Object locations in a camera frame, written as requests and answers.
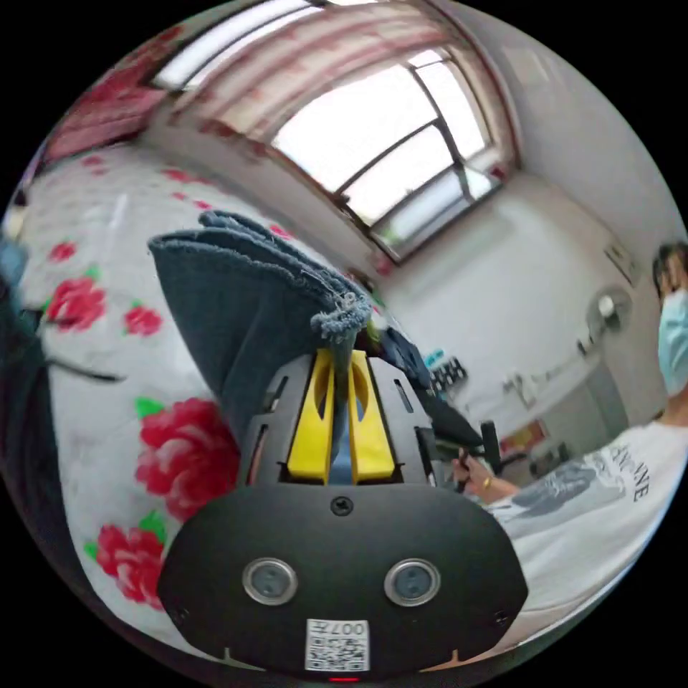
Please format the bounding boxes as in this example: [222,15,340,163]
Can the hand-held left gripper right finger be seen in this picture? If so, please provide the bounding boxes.
[348,352,396,483]

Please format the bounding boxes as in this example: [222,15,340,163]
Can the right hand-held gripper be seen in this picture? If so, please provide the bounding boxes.
[451,444,484,493]

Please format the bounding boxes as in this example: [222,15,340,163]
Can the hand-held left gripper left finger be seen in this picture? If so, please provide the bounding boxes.
[287,348,336,482]

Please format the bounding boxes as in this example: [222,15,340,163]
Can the light blue jeans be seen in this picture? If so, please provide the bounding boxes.
[148,209,484,469]

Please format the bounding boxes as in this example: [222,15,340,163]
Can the person's right forearm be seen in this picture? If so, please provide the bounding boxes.
[482,472,521,507]

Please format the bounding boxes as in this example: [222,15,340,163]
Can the person's right hand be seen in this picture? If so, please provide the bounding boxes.
[452,450,491,498]

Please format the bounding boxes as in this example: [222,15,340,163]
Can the person's body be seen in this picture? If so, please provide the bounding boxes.
[482,242,688,649]

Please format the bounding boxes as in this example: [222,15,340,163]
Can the white fan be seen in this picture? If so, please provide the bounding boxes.
[586,285,634,346]

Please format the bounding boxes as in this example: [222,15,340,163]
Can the bed with red flower sheet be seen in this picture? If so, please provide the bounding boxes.
[0,140,389,654]

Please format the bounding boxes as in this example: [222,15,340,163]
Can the window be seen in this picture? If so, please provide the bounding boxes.
[268,47,509,265]

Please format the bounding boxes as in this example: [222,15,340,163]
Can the pink curtain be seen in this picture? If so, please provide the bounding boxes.
[153,0,525,173]

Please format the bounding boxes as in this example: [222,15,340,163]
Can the red flowered folded quilt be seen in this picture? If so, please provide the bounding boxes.
[42,24,186,165]

